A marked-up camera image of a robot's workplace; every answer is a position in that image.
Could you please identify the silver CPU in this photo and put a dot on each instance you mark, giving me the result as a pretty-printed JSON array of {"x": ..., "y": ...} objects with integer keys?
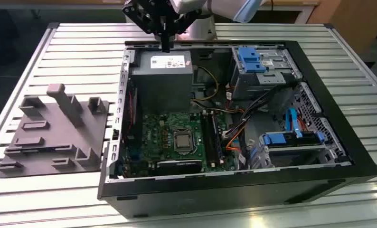
[{"x": 184, "y": 142}]

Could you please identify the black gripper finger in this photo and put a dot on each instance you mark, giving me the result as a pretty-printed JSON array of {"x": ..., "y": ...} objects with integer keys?
[
  {"x": 169, "y": 42},
  {"x": 133, "y": 16}
]

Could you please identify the wooden top desk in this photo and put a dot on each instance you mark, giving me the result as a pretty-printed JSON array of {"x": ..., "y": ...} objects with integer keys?
[{"x": 308, "y": 14}]

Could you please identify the black PC case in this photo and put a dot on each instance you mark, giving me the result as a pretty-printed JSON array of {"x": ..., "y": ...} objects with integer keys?
[{"x": 206, "y": 197}]

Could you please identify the dark RAM stick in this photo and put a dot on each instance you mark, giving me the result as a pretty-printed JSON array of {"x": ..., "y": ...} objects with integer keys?
[{"x": 214, "y": 140}]

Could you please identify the black graphics card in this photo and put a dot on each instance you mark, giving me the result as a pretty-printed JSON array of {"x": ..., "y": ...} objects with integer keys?
[{"x": 178, "y": 166}]

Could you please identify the wooden cabinet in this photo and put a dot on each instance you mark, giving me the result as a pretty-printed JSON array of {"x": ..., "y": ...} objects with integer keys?
[{"x": 358, "y": 19}]

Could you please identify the blue plastic drive latch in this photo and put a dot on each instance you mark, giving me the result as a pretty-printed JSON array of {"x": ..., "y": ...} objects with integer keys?
[{"x": 250, "y": 61}]

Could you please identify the grey parts rack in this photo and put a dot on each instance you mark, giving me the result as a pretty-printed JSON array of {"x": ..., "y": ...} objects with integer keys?
[{"x": 64, "y": 142}]

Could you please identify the green motherboard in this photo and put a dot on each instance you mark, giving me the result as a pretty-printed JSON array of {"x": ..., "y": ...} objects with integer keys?
[{"x": 154, "y": 126}]

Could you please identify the grey power supply unit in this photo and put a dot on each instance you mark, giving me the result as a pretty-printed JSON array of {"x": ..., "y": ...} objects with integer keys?
[{"x": 162, "y": 80}]

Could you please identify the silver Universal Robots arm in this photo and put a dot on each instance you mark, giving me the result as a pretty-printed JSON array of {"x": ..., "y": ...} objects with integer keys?
[{"x": 200, "y": 26}]

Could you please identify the grey metal drive cage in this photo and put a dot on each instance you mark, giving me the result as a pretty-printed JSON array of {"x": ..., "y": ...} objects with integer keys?
[{"x": 270, "y": 80}]

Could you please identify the hard disk in blue carrier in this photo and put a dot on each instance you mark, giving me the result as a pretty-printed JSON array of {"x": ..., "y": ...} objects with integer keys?
[{"x": 276, "y": 139}]

